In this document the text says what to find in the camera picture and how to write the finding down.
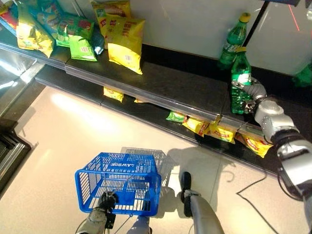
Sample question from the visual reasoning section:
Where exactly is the green package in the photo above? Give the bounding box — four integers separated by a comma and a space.
292, 62, 312, 88

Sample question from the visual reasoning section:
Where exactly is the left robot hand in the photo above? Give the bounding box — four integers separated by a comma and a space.
98, 191, 119, 213

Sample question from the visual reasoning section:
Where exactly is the red and blue snack bag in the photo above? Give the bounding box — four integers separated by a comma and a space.
0, 0, 20, 37

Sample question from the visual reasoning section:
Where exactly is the small green snack bag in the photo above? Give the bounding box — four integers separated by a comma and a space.
166, 110, 188, 123

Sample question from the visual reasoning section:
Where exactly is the black floor cable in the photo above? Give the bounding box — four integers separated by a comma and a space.
236, 170, 279, 234

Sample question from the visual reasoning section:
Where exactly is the yellow chips bag with picture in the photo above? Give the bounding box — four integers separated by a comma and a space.
91, 0, 132, 49

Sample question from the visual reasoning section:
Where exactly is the black slanted pole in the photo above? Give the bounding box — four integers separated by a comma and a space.
242, 0, 269, 49

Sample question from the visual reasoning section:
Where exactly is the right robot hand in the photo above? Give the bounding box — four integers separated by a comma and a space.
231, 78, 268, 114

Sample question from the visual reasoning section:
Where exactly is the yellow snack bag red label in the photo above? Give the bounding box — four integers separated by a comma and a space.
182, 117, 211, 137
234, 132, 273, 159
204, 122, 237, 145

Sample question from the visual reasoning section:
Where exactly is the glass display cabinet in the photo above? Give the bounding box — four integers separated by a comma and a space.
0, 47, 47, 193

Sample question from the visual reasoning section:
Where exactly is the light green chips bag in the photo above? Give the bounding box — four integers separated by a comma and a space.
67, 20, 98, 62

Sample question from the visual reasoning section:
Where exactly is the dark shelf board clear rail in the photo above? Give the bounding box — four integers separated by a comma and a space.
0, 29, 312, 139

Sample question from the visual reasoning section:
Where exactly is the green plastic soda bottle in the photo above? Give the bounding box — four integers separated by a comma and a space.
230, 47, 253, 115

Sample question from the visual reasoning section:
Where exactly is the blue plastic shopping basket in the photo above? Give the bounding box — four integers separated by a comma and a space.
74, 152, 162, 217

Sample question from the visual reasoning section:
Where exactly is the teal green chips bag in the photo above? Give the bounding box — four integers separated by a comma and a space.
34, 0, 73, 48

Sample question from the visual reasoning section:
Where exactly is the yellow and green chips bag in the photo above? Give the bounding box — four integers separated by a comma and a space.
15, 0, 56, 59

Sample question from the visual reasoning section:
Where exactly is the green soda bottle yellow cap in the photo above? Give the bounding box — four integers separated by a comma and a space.
217, 12, 252, 71

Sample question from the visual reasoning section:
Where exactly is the large yellow chips bag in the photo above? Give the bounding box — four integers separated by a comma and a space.
106, 14, 146, 75

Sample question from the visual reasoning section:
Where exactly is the dark blue snack bag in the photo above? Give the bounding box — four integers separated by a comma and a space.
90, 25, 106, 56

